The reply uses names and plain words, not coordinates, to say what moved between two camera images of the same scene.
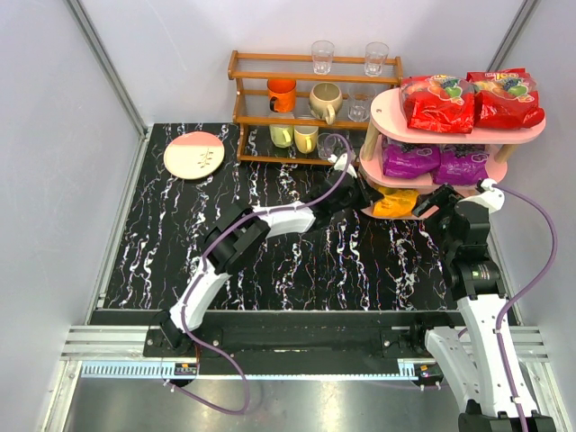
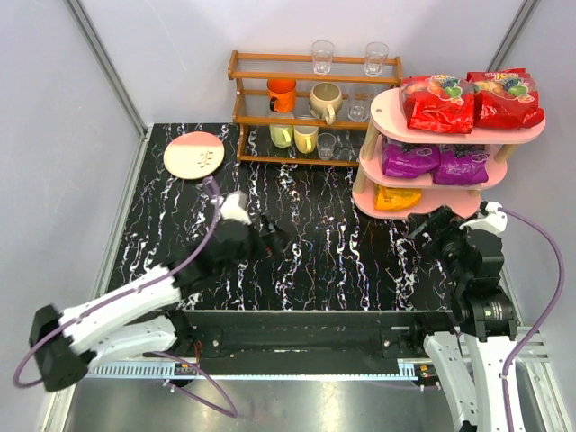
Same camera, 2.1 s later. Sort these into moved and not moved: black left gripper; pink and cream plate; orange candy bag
Moved: black left gripper; orange candy bag
Not moved: pink and cream plate
